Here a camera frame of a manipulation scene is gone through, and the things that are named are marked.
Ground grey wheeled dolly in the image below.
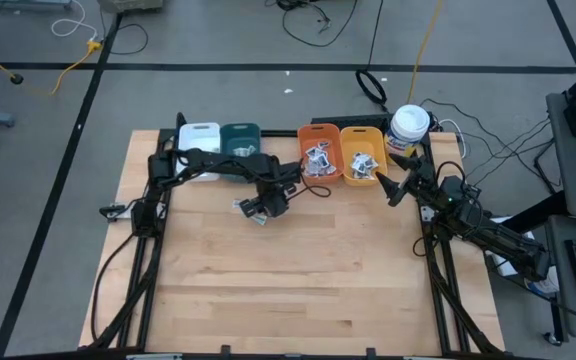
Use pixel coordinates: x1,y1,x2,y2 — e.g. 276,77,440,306
96,0,165,14

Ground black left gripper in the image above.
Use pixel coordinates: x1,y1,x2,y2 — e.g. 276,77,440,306
239,187,292,219

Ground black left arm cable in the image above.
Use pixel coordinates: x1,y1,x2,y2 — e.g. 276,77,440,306
292,158,333,200

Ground yellow hanging cable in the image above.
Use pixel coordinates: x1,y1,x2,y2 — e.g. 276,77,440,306
406,0,445,105

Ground yellow floor extension cord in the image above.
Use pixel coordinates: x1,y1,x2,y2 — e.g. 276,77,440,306
0,37,104,97

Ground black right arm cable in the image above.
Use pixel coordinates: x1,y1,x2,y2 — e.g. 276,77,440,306
435,159,468,184

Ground white blue floor bag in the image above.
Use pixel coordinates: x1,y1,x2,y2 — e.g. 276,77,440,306
526,267,560,297

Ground white floor cable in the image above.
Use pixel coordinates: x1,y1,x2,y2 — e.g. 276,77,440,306
50,0,100,42

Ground white plastic bin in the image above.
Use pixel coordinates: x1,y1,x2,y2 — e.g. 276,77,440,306
175,121,222,183

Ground coral plastic bin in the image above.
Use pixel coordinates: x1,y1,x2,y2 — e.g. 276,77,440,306
296,123,346,185

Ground Lysol wipes canister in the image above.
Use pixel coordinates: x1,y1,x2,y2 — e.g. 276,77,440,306
383,103,432,165

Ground black right base cable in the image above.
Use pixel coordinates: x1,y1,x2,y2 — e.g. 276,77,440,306
411,233,442,259

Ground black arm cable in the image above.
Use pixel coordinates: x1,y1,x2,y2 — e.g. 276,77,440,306
292,158,333,200
435,159,468,184

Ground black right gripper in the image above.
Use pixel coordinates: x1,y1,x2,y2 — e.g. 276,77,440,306
375,152,443,208

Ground yellow plastic bin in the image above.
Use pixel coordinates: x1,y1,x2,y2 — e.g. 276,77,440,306
339,125,389,188

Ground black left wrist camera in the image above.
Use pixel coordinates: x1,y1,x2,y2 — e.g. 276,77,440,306
278,180,300,199

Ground black left base cable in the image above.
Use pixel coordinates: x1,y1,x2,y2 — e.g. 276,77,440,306
89,232,138,342

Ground black floor cables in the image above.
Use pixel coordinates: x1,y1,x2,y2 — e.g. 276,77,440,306
419,97,559,195

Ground floor cable bundle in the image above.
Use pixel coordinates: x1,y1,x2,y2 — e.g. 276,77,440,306
265,0,360,49

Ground black hanging cable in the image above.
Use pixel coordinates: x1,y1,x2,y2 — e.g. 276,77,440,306
354,0,389,114

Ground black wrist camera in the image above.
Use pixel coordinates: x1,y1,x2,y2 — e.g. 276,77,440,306
440,174,482,209
278,180,300,199

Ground thin black floor cable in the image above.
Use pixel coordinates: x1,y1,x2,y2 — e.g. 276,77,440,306
98,7,150,56

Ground black base cable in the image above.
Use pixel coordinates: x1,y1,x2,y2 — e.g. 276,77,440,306
411,233,442,259
89,232,138,342

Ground teal plastic bin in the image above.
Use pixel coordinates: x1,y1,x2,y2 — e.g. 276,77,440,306
218,122,263,183

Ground black desk support beam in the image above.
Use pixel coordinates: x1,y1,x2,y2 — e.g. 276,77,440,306
499,191,569,235

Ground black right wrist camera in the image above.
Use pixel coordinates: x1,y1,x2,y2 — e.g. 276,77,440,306
440,174,482,209

